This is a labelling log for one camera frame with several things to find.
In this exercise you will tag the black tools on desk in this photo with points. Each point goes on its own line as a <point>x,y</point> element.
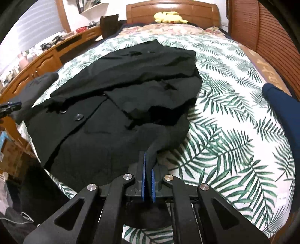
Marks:
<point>52,42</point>

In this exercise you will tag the black chair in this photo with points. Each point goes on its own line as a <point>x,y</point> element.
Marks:
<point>109,24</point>

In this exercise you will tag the pink box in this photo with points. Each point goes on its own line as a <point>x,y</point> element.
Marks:
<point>25,56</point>

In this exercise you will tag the grey folded garment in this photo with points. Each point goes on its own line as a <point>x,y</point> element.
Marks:
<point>35,91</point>

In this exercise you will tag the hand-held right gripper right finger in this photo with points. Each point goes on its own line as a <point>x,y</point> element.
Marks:
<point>153,187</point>

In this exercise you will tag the white wall shelf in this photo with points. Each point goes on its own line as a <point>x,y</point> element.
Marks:
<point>90,5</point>

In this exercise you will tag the black double-breasted coat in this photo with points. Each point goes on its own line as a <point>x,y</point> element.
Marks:
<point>105,117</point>

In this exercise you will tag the red basket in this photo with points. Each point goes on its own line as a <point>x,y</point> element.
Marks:
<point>81,29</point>

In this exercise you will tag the wooden bed headboard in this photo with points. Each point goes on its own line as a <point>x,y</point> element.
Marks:
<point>140,14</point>

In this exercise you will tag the yellow plush toy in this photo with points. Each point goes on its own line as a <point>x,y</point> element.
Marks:
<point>170,17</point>

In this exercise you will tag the grey window blind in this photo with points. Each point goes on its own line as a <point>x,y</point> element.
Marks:
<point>30,35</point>

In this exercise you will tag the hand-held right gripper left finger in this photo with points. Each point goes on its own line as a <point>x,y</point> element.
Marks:
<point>143,180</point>

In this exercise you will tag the leaf print bed sheet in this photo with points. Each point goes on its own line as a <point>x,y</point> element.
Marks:
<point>234,140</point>

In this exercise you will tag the floral pillow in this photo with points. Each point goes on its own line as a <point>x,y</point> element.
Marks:
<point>182,29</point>

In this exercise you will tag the navy blue cloth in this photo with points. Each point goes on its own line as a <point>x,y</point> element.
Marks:
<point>283,117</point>

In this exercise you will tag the wooden desk with cabinets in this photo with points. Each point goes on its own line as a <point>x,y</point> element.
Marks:
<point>44,63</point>

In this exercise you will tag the wooden slatted wardrobe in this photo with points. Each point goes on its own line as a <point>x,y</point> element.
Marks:
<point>274,35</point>

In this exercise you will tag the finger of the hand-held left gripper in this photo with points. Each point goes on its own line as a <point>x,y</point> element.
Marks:
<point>10,106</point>

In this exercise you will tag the cardboard box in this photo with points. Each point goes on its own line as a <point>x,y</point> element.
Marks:
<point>14,152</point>

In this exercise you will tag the white sheet label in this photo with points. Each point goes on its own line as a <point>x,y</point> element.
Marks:
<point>283,199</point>

